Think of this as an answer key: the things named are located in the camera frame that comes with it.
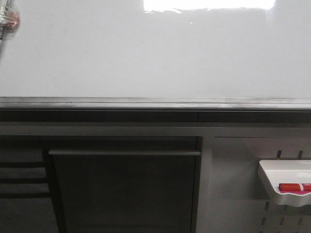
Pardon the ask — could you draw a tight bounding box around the white whiteboard surface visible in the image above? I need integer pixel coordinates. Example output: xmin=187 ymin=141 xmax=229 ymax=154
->
xmin=0 ymin=0 xmax=311 ymax=111

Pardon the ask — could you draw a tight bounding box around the pink marker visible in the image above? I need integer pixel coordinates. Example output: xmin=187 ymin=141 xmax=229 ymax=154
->
xmin=280 ymin=191 xmax=311 ymax=195

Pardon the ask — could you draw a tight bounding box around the silver drawer handle bar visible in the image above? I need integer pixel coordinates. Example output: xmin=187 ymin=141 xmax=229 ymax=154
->
xmin=49 ymin=150 xmax=201 ymax=156

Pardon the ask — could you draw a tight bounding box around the red whiteboard marker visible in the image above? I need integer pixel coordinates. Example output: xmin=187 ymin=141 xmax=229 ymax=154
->
xmin=278 ymin=183 xmax=311 ymax=192

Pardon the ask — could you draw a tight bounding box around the white pegboard panel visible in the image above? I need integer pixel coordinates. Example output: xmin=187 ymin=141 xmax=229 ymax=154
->
xmin=208 ymin=137 xmax=311 ymax=233

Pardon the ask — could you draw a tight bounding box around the black whiteboard marker with tape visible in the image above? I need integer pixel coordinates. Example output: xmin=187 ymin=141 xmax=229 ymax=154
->
xmin=0 ymin=0 xmax=20 ymax=50

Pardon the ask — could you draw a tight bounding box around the white wavy-edged tray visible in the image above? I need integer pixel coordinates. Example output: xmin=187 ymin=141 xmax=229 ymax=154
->
xmin=258 ymin=160 xmax=311 ymax=207

